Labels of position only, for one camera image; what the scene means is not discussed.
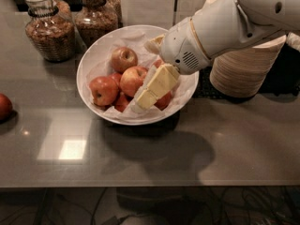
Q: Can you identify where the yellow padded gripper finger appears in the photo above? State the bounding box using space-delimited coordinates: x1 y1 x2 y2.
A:
130 64 180 113
144 34 165 54

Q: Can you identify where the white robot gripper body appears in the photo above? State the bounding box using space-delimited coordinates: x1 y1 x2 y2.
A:
159 0 277 75

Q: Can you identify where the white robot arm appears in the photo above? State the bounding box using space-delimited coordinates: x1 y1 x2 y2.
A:
130 0 300 113

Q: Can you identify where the red apple with sticker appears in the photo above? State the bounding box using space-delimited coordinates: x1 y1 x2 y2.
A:
153 59 164 68

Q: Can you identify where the red apple front right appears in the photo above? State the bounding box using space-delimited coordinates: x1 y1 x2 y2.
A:
155 92 172 111

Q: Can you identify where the red apple centre top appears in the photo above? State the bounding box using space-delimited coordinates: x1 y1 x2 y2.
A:
120 66 148 98

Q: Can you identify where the red apple at back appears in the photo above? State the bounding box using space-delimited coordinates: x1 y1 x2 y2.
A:
111 47 138 73

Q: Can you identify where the small red apple middle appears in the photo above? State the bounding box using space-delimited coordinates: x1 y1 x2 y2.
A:
109 72 122 88

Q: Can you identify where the red apple bottom front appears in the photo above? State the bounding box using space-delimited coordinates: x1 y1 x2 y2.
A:
113 92 132 113

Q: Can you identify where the large white bowl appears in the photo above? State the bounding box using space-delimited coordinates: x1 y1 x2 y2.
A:
76 24 200 127

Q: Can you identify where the red apple left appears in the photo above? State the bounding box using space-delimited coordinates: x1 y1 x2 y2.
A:
89 76 119 106

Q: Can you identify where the red apple on table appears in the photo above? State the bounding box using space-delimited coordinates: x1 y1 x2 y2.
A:
0 94 13 120

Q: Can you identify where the white box left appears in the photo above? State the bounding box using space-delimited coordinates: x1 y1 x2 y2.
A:
121 0 174 29

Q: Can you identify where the glass granola jar right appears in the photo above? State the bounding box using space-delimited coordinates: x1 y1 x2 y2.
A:
74 0 118 47

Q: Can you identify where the glass granola jar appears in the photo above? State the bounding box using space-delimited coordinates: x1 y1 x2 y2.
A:
74 0 118 47
24 0 75 62

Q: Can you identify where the glass granola jar left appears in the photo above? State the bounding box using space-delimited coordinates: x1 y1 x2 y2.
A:
24 0 75 62

